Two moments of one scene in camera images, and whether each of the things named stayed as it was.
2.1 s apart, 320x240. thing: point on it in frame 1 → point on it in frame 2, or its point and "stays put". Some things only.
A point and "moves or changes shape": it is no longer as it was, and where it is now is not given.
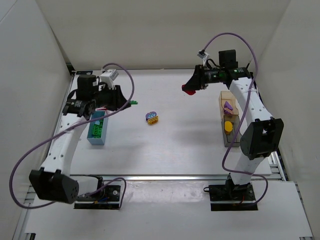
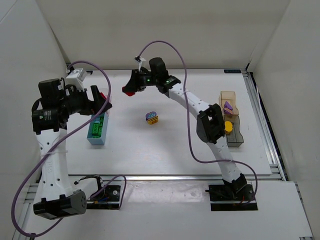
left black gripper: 116,96 → 94,100
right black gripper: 199,77 → 136,80
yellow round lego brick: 228,126 stays put
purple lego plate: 227,105 stays put
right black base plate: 227,197 stays put
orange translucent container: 227,96 stays put
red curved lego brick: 189,92 moves or changes shape
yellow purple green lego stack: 151,117 stays put
